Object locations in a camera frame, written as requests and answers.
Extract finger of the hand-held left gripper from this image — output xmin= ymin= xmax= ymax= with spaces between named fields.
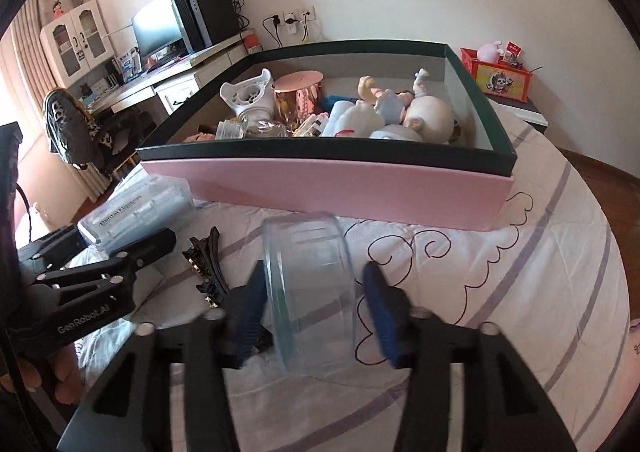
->
xmin=17 ymin=225 xmax=94 ymax=269
xmin=31 ymin=229 xmax=178 ymax=294

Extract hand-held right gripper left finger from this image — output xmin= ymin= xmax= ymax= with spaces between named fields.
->
xmin=65 ymin=259 xmax=275 ymax=452

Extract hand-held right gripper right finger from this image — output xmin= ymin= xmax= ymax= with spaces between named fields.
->
xmin=362 ymin=261 xmax=576 ymax=452

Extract clear dental flosser box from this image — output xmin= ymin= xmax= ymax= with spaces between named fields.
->
xmin=77 ymin=174 xmax=196 ymax=253

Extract clear round plastic container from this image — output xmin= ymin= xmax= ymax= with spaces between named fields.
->
xmin=261 ymin=212 xmax=358 ymax=378

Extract green-rimmed pink storage box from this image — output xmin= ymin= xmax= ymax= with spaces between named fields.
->
xmin=136 ymin=40 xmax=517 ymax=233

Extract person's left hand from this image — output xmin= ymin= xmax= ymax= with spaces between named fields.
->
xmin=17 ymin=345 xmax=80 ymax=399

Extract black hair clip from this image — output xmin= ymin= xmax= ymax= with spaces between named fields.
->
xmin=182 ymin=226 xmax=222 ymax=283

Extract black and white jacket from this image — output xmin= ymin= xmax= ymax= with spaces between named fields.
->
xmin=42 ymin=88 xmax=101 ymax=168

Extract black office chair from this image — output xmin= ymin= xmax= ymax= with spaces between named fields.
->
xmin=82 ymin=107 xmax=151 ymax=180

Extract clear glass jar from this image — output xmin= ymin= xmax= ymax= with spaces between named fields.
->
xmin=216 ymin=119 xmax=248 ymax=140

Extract clear glass bottle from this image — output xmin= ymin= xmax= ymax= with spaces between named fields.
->
xmin=246 ymin=116 xmax=291 ymax=139

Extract blue and white box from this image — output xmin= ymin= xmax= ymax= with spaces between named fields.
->
xmin=112 ymin=48 xmax=141 ymax=83

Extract white desk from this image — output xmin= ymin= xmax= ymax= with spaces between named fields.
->
xmin=75 ymin=39 xmax=263 ymax=115

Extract beige curtain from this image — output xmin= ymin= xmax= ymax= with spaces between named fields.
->
xmin=10 ymin=0 xmax=51 ymax=103

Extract baby doll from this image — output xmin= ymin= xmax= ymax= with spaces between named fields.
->
xmin=357 ymin=68 xmax=463 ymax=145

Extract white glass-door cabinet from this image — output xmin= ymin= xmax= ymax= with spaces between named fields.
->
xmin=40 ymin=0 xmax=113 ymax=88

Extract rose gold cylinder container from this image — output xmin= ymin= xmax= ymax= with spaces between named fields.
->
xmin=272 ymin=70 xmax=326 ymax=130

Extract black computer monitor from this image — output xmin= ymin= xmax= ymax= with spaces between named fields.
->
xmin=131 ymin=0 xmax=186 ymax=60

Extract black and white low cabinet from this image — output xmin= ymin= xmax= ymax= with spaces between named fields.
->
xmin=487 ymin=94 xmax=547 ymax=135

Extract black computer tower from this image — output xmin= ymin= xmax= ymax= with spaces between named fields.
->
xmin=170 ymin=0 xmax=241 ymax=53

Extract red printed storage box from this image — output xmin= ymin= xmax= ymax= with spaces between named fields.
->
xmin=460 ymin=47 xmax=536 ymax=103

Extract pink plush toy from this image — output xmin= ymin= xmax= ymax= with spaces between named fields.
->
xmin=477 ymin=39 xmax=503 ymax=64

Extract black power cable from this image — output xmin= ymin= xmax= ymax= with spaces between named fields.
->
xmin=262 ymin=14 xmax=282 ymax=51

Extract white wall outlets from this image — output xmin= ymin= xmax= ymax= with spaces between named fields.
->
xmin=282 ymin=6 xmax=317 ymax=35

